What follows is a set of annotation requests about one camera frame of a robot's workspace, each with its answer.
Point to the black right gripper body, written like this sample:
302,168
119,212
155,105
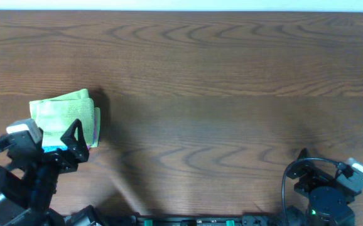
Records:
316,178

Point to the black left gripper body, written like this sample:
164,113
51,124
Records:
59,158

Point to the green microfiber cloth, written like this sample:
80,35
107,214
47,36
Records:
55,115

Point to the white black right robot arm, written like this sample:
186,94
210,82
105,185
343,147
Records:
328,200

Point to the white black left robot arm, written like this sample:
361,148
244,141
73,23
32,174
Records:
29,181

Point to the blue folded microfiber cloth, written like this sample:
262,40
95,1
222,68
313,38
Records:
48,149

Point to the green folded cloth in stack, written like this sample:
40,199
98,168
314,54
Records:
97,128

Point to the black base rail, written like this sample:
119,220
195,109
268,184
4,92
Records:
91,216

